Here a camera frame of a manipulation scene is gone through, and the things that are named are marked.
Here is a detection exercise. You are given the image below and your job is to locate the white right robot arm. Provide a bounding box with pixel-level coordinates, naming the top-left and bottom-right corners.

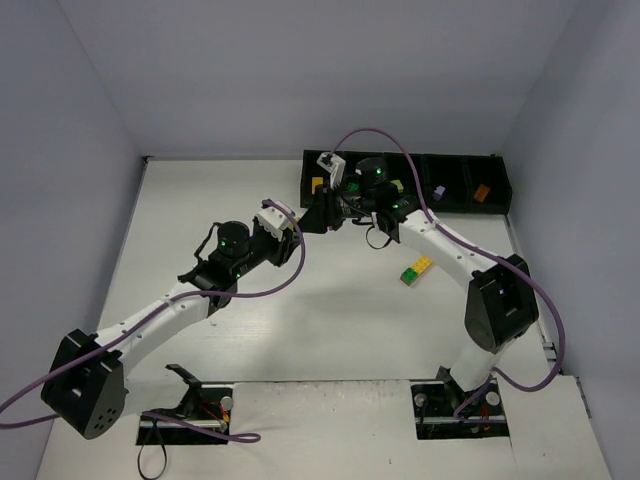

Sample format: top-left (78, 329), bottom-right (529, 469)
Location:
top-left (300, 152), bottom-right (539, 392)

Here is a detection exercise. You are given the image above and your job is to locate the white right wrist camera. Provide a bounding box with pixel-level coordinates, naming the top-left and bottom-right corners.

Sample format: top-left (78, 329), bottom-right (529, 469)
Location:
top-left (316, 152), bottom-right (346, 190)

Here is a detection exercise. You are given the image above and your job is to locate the purple lego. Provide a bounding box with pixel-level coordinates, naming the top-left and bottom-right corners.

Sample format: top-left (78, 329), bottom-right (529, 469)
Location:
top-left (432, 185), bottom-right (446, 201)

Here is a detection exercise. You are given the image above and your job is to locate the yellow long lego brick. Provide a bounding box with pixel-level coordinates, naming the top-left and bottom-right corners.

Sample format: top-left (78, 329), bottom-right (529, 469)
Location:
top-left (411, 256), bottom-right (432, 276)

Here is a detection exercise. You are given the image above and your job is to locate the right base mount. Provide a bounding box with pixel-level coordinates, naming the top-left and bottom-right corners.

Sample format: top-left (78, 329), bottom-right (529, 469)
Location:
top-left (410, 379), bottom-right (510, 441)

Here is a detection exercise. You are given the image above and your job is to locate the yellow curved lego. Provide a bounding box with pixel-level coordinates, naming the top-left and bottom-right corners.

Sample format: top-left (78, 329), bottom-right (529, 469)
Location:
top-left (311, 176), bottom-right (324, 195)

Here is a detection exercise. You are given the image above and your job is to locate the base mount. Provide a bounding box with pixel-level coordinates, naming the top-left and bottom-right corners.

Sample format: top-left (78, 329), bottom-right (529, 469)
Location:
top-left (410, 379), bottom-right (510, 441)
top-left (135, 383), bottom-right (234, 446)

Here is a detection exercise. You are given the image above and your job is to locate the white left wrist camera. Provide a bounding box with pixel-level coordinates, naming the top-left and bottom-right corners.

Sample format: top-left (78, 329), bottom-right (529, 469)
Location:
top-left (256, 199), bottom-right (295, 242)

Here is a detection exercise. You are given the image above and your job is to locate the lime lego brick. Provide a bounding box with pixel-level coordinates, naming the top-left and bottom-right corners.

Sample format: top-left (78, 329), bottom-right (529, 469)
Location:
top-left (391, 180), bottom-right (404, 194)

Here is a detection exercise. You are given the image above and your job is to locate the brown lego under yellow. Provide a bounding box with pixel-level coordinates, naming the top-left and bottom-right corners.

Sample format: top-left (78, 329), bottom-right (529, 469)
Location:
top-left (400, 276), bottom-right (419, 287)

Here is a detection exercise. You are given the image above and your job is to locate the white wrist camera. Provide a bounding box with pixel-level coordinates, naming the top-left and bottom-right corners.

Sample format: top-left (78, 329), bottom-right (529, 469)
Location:
top-left (256, 199), bottom-right (295, 242)
top-left (316, 152), bottom-right (346, 190)

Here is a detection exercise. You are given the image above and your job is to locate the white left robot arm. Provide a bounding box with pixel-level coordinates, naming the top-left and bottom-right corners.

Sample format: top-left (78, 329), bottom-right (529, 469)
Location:
top-left (41, 216), bottom-right (304, 440)

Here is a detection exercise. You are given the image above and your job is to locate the left base mount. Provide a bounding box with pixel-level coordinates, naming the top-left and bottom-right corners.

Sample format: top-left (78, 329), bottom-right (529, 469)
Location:
top-left (135, 383), bottom-right (234, 446)

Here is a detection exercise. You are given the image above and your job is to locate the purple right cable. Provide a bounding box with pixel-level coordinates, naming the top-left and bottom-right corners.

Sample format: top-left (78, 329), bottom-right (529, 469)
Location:
top-left (330, 128), bottom-right (566, 424)

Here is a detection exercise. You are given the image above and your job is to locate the black compartment tray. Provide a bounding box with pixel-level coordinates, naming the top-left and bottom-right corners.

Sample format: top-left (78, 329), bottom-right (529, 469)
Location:
top-left (298, 148), bottom-right (514, 215)

